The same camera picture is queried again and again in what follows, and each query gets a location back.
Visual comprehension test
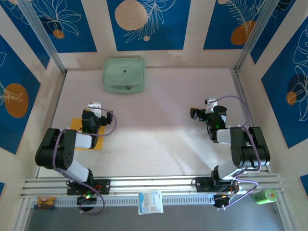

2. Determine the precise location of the orange paper sheet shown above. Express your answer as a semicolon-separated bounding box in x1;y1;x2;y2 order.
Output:
69;117;107;151

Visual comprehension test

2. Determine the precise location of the mint green zip pouch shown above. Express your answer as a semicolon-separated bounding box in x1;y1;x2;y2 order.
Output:
103;57;147;94

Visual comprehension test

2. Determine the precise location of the black controller board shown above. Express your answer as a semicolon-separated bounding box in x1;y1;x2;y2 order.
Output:
213;194;239;209
77;194;97;205

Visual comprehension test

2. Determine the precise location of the small orange blue toy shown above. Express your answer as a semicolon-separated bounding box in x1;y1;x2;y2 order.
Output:
33;196;56;210

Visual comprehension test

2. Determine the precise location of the green can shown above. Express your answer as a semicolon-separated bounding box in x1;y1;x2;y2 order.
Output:
253;189;278;205

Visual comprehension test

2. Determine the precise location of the white plastic mask packet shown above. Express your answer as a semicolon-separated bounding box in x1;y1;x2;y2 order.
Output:
138;190;164;216

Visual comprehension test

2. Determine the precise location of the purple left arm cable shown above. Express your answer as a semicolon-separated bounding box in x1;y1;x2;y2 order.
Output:
52;108;118;215

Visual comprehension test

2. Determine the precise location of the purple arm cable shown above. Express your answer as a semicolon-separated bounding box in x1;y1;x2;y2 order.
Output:
210;95;263;210
52;108;118;215

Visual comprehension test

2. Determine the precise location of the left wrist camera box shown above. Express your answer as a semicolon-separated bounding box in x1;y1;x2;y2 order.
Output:
87;102;103;115

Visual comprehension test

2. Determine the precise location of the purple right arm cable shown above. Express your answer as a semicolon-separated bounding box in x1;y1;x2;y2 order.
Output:
210;95;263;210

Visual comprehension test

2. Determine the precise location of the aluminium side rail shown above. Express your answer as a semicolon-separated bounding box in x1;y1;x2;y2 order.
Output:
35;71;67;179
230;68;270;173

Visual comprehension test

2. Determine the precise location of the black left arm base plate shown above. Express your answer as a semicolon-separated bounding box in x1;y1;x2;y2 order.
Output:
66;178;111;195

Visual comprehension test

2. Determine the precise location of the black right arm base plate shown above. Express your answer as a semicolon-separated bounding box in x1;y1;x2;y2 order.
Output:
195;177;240;193

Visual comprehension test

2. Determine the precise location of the aluminium mounting rail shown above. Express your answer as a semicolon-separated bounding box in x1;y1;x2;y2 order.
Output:
20;172;286;199

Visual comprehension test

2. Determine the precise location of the grey slotted cable duct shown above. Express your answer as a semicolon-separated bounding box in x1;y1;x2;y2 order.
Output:
30;194;216;209

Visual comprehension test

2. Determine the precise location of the aluminium frame post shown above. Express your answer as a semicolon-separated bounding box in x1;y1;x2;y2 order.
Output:
18;0;67;74
234;0;277;73

